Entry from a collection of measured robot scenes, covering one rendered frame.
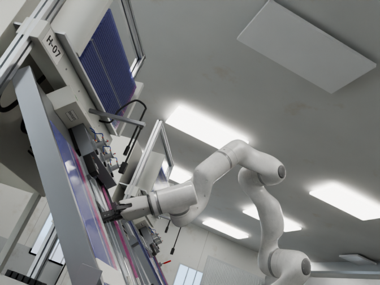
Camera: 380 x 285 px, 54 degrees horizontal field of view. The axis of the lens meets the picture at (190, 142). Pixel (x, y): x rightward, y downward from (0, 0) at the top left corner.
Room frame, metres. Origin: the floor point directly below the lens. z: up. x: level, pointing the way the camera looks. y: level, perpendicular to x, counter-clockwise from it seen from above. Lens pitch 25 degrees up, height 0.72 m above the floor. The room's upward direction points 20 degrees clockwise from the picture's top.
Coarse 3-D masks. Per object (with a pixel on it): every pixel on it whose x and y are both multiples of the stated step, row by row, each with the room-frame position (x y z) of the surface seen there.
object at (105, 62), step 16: (112, 16) 1.17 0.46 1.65; (96, 32) 1.14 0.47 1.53; (112, 32) 1.22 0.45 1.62; (96, 48) 1.18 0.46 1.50; (112, 48) 1.27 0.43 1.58; (96, 64) 1.23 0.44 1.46; (112, 64) 1.33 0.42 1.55; (128, 64) 1.45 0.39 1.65; (96, 80) 1.28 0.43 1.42; (112, 80) 1.39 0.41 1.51; (128, 80) 1.52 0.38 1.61; (112, 96) 1.45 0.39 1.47; (128, 96) 1.59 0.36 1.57; (112, 112) 1.51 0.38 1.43
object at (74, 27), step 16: (80, 0) 1.11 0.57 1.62; (96, 0) 1.09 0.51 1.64; (112, 0) 1.10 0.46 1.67; (128, 0) 1.31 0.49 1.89; (64, 16) 1.11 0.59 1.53; (80, 16) 1.10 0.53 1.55; (96, 16) 1.09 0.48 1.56; (128, 16) 1.39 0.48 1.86; (48, 32) 0.98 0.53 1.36; (64, 32) 0.99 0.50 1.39; (80, 32) 1.09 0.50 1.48; (128, 32) 1.50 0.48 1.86; (48, 48) 1.01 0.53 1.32; (64, 48) 1.07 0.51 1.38; (80, 48) 1.08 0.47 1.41; (80, 64) 1.14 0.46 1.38; (96, 96) 1.33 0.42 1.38; (128, 112) 1.65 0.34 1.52; (112, 128) 1.59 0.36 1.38; (16, 272) 1.52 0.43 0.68; (80, 272) 0.85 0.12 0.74; (96, 272) 0.84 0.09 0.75
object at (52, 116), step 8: (40, 88) 1.08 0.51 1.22; (48, 104) 1.11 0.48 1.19; (48, 112) 1.07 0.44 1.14; (56, 120) 1.14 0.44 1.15; (64, 128) 1.24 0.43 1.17; (64, 136) 1.18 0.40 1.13; (72, 144) 1.27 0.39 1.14; (96, 184) 1.45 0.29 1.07; (96, 200) 1.31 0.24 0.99; (104, 200) 1.49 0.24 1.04
